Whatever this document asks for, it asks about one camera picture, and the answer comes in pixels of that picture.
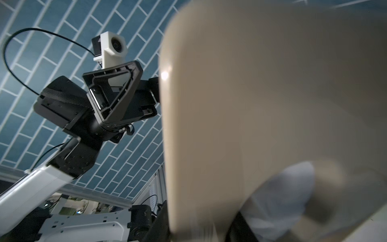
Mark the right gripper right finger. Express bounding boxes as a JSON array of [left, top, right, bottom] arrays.
[[225, 212, 258, 242]]

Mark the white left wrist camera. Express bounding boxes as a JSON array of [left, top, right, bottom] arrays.
[[91, 31, 128, 69]]

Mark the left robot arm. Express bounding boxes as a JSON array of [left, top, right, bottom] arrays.
[[1, 61, 159, 235]]

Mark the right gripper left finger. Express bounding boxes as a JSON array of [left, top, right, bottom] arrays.
[[143, 202, 169, 242]]

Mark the beige tissue box base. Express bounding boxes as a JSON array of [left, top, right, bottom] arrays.
[[159, 1, 387, 242]]

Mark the purple tissue paper pack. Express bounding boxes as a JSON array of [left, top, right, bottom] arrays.
[[240, 161, 315, 242]]

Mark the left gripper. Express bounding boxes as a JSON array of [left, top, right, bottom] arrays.
[[33, 60, 160, 142]]

